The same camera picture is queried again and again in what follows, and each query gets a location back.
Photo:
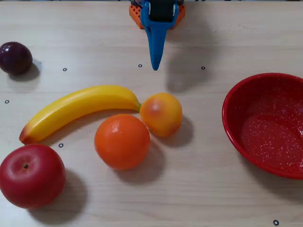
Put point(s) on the yellow plastic banana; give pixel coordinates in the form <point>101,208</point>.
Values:
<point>78,104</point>

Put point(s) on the orange robot base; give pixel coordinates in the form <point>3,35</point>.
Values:
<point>135,16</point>

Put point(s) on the dark grey table clamp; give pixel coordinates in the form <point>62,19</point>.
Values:
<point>136,2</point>
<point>180,2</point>

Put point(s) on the red apple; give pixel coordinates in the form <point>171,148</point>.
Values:
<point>30,177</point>

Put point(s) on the blue gripper black motor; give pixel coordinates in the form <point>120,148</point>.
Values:
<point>159,12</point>

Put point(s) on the red speckled bowl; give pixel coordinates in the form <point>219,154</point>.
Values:
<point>267,142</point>

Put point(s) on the dark purple plum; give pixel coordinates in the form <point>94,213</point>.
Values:
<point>15,58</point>

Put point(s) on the yellow orange peach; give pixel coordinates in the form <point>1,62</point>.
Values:
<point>161,114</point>

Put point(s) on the orange fruit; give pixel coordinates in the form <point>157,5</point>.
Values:
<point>122,142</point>

